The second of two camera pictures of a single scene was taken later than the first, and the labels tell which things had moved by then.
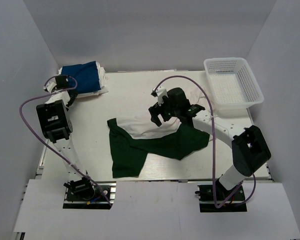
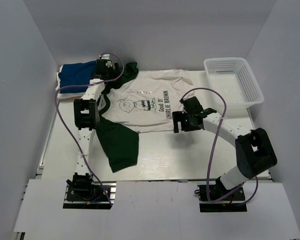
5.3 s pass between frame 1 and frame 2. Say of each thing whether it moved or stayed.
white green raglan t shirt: moved
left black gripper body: moved
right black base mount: stayed
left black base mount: stayed
